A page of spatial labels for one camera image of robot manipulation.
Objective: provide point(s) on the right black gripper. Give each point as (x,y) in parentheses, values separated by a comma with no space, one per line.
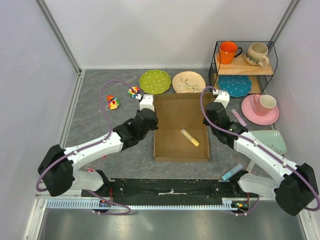
(206,121)

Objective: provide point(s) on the purple marker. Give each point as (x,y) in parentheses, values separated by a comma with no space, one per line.
(238,117)

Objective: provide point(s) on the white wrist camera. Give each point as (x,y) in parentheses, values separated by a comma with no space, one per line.
(221,96)
(146,101)

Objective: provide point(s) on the cream plate with branch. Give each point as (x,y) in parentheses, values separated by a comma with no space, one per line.
(188,82)

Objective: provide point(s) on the pink black marker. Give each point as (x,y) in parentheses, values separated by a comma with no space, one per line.
(93,170)

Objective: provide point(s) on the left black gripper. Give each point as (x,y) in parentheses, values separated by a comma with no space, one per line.
(155,127)

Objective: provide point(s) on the pink saucer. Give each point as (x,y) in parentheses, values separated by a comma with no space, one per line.
(247,109)

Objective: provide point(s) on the blue marker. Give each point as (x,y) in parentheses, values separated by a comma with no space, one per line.
(232,172)

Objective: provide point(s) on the pink cup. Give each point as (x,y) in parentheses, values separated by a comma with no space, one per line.
(263,104)

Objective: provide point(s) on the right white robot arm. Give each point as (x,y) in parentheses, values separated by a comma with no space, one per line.
(293,187)

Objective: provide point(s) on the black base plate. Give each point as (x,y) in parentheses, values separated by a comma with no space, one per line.
(170,192)

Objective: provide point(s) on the green polka dot plate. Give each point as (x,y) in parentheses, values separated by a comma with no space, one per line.
(155,82)

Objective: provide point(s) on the black wire shelf rack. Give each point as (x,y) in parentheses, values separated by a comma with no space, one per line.
(260,76)

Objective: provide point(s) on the small orange flower toy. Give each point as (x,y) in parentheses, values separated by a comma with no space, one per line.
(109,98)

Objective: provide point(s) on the blue polka dot plate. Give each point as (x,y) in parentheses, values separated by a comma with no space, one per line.
(236,85)

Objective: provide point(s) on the yellow marker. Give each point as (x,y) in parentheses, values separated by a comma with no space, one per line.
(190,137)

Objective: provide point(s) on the beige ceramic mug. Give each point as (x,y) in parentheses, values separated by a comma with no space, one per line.
(257,55)

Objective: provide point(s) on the mint green square plate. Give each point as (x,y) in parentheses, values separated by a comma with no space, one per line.
(272,139)

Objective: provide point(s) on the rainbow flower plush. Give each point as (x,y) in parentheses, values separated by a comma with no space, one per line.
(134,91)

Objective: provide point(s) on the brown cardboard box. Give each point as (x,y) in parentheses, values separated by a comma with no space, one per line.
(175,112)

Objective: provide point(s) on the orange mug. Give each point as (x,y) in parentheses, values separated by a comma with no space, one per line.
(228,50)

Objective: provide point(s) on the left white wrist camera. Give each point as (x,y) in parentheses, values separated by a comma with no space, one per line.
(146,101)

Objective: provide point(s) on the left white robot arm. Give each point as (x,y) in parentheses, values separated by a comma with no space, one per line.
(60,168)

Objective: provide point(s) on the flower plush keychain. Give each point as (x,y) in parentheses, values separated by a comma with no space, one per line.
(113,104)

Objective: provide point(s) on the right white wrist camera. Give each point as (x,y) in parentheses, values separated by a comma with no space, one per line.
(221,96)

